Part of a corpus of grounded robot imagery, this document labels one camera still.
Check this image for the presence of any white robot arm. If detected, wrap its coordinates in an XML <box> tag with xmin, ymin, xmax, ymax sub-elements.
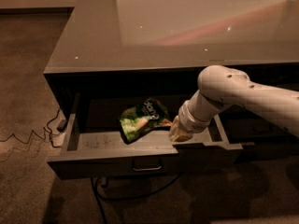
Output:
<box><xmin>169</xmin><ymin>65</ymin><xmax>299</xmax><ymax>142</ymax></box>

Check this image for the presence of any thin black tangled cable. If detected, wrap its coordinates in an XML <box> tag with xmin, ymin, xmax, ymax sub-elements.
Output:
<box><xmin>0</xmin><ymin>107</ymin><xmax>68</xmax><ymax>148</ymax></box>

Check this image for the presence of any green snack bag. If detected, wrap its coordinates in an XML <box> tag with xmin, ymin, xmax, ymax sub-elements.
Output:
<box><xmin>119</xmin><ymin>98</ymin><xmax>172</xmax><ymax>143</ymax></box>

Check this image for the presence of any dark cabinet with glossy top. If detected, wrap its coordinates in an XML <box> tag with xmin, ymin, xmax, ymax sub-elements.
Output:
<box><xmin>43</xmin><ymin>0</ymin><xmax>299</xmax><ymax>189</ymax></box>

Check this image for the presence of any dark drawer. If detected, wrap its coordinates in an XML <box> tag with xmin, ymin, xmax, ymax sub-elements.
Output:
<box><xmin>48</xmin><ymin>93</ymin><xmax>243</xmax><ymax>179</ymax></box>
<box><xmin>220</xmin><ymin>109</ymin><xmax>298</xmax><ymax>144</ymax></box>

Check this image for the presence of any black power adapter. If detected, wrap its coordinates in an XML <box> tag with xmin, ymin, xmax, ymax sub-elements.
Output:
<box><xmin>57</xmin><ymin>119</ymin><xmax>67</xmax><ymax>132</ymax></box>

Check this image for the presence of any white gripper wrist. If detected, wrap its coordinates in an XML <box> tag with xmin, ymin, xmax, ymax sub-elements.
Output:
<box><xmin>169</xmin><ymin>101</ymin><xmax>215</xmax><ymax>142</ymax></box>

